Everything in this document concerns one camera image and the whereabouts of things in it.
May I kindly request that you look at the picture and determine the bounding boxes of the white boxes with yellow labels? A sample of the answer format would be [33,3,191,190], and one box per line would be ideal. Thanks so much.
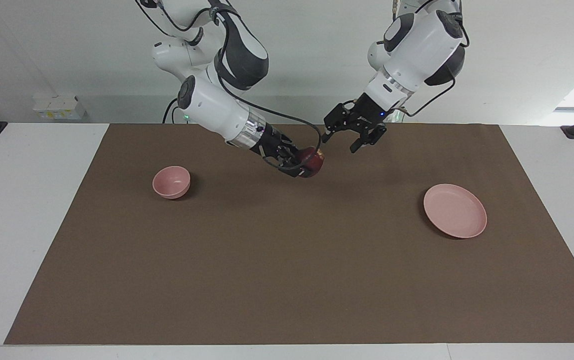
[32,94,87,121]

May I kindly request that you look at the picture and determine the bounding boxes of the black cable behind arm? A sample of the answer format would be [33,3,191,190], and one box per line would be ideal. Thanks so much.
[162,97,181,125]

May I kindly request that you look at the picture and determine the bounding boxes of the pink plate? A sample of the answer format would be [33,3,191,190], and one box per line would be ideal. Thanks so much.
[423,183,488,239]

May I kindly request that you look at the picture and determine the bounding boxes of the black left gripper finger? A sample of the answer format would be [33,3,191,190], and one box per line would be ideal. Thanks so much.
[322,115,342,145]
[350,126,388,154]

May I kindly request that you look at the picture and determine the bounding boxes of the dark red apple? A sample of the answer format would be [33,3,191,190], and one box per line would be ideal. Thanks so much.
[298,146,326,179]

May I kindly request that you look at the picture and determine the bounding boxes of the brown table mat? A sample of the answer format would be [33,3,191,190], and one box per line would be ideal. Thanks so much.
[4,123,574,346]

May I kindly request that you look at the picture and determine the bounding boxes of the pink bowl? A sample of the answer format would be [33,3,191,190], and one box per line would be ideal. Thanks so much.
[152,166,191,200]

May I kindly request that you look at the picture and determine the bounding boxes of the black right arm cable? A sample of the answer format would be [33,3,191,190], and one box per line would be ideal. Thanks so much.
[214,6,323,174]

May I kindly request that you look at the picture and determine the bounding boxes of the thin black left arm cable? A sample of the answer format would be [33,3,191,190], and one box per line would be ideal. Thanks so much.
[397,0,470,118]

